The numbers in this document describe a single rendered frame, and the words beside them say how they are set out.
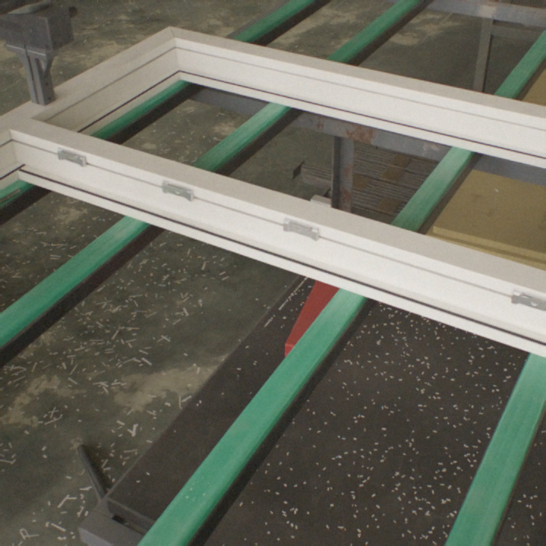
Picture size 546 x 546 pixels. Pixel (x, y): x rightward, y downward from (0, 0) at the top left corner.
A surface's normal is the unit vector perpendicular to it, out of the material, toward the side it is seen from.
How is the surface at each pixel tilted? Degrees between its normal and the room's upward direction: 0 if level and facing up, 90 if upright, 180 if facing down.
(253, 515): 0
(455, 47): 0
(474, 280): 90
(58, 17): 90
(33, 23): 90
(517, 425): 0
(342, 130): 90
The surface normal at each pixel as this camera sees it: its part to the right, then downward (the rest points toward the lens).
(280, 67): -0.50, 0.52
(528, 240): 0.00, -0.81
